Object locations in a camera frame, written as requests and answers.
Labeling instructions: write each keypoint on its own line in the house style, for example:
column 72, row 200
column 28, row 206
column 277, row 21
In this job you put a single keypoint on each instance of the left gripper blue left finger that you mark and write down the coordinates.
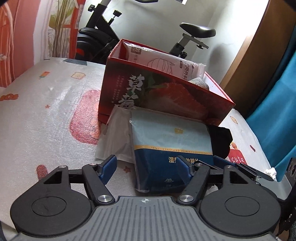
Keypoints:
column 96, row 176

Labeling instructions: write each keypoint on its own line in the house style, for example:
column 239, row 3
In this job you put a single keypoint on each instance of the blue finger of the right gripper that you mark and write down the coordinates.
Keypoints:
column 250, row 172

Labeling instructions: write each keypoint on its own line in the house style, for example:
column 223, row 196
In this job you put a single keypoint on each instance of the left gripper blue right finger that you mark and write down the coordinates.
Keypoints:
column 195, row 181

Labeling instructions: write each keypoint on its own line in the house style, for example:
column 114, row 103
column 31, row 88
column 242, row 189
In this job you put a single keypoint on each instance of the black fabric pouch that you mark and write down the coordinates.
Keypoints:
column 221, row 139

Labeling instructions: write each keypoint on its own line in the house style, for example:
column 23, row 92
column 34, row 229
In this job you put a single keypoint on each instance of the blue cotton pad package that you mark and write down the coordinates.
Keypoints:
column 157, row 139

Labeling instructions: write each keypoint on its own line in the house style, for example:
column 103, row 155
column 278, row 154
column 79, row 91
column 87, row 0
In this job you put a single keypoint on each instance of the white translucent plastic bag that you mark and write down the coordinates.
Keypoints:
column 115, row 137

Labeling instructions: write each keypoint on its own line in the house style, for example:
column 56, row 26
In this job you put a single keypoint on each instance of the white crumpled tissue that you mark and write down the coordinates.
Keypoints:
column 271, row 172

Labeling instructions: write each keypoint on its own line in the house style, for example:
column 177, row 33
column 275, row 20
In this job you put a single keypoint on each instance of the teal curtain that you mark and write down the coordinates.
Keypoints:
column 273, row 121

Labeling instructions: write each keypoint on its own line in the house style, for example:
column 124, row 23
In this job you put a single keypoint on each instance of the patterned white table cover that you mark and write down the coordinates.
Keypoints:
column 49, row 117

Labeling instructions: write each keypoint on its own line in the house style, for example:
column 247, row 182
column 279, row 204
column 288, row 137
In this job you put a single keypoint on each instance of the grey mesh cloth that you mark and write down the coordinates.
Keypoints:
column 199, row 82

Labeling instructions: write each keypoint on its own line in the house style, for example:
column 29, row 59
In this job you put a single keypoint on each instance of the brown wooden door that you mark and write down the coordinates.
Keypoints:
column 260, row 55

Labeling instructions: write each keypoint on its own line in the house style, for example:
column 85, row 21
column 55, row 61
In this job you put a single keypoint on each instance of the red strawberry cardboard box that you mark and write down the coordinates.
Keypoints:
column 127, row 85

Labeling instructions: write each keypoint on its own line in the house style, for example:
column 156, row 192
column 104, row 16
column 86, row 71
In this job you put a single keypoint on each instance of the white face mask package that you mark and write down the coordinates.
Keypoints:
column 166, row 63

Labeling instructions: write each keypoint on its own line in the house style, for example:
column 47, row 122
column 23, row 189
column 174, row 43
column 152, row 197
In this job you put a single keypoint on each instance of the black exercise bike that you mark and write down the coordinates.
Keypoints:
column 96, row 41

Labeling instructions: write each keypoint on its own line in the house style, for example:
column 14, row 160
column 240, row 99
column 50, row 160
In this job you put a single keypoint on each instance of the printed red wall tapestry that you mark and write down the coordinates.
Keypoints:
column 32, row 31

